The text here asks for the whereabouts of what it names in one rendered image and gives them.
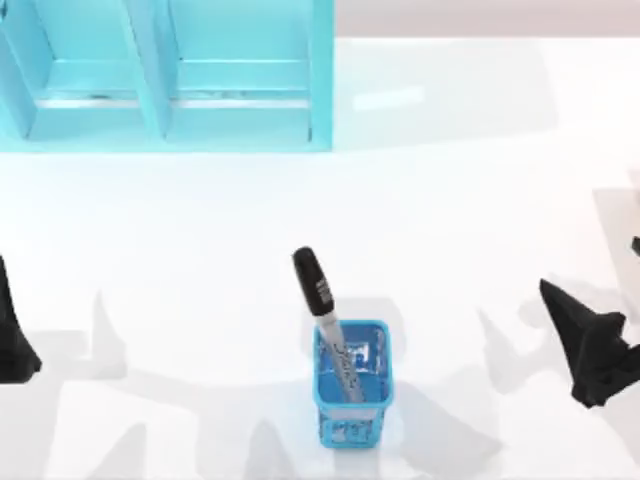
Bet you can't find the blue mesh pen holder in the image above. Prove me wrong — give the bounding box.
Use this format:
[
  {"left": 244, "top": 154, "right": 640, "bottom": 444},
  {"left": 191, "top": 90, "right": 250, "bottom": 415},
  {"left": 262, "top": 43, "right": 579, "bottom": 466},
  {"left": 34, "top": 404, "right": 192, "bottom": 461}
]
[{"left": 312, "top": 320, "right": 396, "bottom": 451}]

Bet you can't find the black capped marker pen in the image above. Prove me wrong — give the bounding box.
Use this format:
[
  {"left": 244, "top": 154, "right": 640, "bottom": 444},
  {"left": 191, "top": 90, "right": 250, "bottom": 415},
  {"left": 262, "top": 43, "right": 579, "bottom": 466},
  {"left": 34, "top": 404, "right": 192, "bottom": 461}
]
[{"left": 291, "top": 245, "right": 365, "bottom": 403}]

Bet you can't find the light blue upright rack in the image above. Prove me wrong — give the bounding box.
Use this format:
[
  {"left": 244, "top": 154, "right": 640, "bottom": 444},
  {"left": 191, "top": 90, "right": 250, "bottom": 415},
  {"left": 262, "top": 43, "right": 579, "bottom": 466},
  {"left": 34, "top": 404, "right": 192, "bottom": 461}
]
[{"left": 0, "top": 0, "right": 335, "bottom": 154}]

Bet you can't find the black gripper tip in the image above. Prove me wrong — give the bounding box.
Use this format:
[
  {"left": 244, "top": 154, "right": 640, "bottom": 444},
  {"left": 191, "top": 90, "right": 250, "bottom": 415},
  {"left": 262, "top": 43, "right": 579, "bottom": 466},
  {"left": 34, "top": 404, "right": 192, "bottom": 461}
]
[{"left": 0, "top": 254, "right": 43, "bottom": 385}]

